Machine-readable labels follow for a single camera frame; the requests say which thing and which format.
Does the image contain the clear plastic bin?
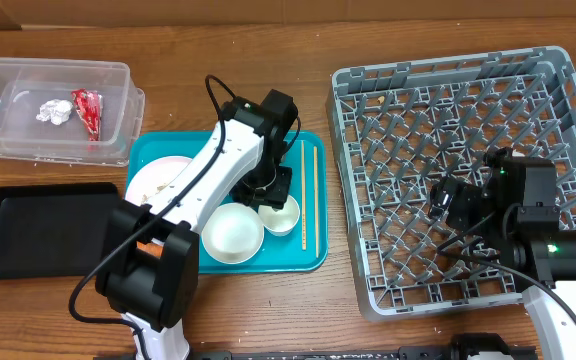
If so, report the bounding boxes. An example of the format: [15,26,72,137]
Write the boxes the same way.
[0,57,145,167]

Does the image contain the teal serving tray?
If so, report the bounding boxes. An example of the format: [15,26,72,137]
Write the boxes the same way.
[127,131,328,275]

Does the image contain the rice and peanut scraps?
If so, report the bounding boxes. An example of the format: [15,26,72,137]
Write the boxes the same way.
[141,183,167,205]

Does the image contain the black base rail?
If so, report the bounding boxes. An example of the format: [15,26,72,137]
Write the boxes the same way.
[177,333,539,360]

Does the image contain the white tissue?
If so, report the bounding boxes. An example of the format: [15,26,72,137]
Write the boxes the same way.
[36,99,73,126]

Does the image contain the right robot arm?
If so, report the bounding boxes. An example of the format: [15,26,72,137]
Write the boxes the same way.
[428,148,576,359]

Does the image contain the black tray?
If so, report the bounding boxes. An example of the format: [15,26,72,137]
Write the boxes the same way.
[0,182,121,279]

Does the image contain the grey dishwasher rack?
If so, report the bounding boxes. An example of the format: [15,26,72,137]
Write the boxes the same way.
[327,46,576,322]

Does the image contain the white bowl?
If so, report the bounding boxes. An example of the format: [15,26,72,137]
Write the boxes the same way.
[201,203,264,265]

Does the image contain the red snack wrapper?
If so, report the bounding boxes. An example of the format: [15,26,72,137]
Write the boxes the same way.
[71,88,103,141]

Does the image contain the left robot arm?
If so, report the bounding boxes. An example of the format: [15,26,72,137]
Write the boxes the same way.
[95,90,298,359]

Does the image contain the orange carrot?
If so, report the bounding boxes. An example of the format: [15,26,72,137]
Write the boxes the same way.
[136,242,163,258]

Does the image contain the small white cup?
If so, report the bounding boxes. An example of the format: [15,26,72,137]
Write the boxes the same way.
[257,195,301,237]

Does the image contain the pink plate with food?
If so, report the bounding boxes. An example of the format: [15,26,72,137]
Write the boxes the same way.
[124,156,192,206]

